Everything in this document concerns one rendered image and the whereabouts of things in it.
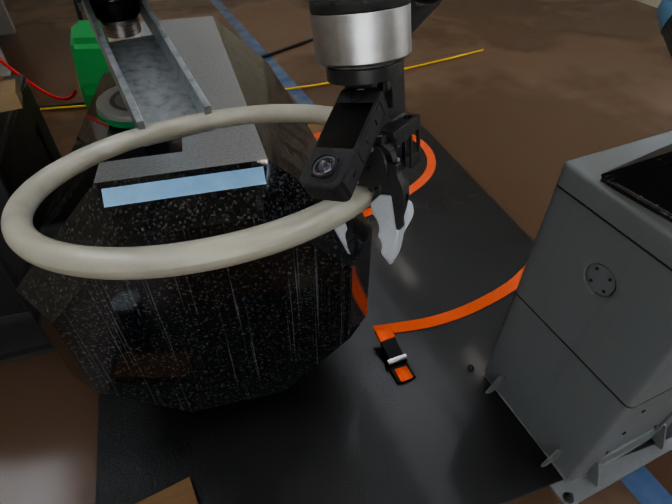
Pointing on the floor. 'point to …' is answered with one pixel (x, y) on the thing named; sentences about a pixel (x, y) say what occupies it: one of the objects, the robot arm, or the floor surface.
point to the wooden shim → (180, 493)
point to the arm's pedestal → (592, 330)
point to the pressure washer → (86, 57)
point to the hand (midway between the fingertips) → (366, 251)
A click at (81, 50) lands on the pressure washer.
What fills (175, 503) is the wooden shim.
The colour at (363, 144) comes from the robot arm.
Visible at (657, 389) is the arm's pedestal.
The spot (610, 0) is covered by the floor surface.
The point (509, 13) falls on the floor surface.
